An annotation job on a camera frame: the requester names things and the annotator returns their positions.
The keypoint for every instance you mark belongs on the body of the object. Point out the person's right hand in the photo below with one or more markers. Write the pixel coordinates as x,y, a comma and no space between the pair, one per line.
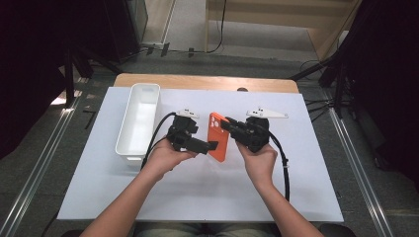
260,164

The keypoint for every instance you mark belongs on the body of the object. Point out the white plastic bin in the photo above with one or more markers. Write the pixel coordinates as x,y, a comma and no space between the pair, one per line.
138,125

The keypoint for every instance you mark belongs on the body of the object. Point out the dark curtain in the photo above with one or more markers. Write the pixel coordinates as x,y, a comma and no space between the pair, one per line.
33,65
388,82

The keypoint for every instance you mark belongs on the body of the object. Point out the metal floor rail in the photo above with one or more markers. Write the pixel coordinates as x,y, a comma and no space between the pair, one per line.
355,164
39,168

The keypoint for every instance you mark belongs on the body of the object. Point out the black cabinet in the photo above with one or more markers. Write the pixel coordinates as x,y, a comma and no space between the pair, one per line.
122,29

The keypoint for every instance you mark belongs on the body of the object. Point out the white board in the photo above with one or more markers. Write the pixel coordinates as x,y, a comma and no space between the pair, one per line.
204,197

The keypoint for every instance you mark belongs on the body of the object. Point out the person's left hand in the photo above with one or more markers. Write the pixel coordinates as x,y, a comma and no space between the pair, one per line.
161,159

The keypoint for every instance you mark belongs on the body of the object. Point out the light wooden frame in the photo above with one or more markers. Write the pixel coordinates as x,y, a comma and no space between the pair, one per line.
316,39

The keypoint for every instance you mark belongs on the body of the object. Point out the person's legs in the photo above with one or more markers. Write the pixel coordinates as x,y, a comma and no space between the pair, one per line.
204,230

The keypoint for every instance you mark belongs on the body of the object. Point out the black floor bracket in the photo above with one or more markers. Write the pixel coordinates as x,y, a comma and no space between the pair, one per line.
150,50
165,48
190,52

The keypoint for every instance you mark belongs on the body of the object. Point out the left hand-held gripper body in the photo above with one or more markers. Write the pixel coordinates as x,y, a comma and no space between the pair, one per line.
181,135

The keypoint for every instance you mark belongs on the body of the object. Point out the dark round table grommet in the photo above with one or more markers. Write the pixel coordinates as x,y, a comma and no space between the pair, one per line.
242,89

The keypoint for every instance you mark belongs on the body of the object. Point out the orange phone case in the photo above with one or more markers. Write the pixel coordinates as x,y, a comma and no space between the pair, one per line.
221,154

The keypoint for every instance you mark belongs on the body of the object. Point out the black metal stand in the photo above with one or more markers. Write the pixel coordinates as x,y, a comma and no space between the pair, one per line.
69,79
339,95

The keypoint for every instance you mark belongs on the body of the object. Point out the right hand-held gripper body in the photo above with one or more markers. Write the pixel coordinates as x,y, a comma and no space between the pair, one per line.
253,135

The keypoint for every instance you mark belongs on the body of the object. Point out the wooden table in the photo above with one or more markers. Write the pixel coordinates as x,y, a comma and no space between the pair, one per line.
204,82

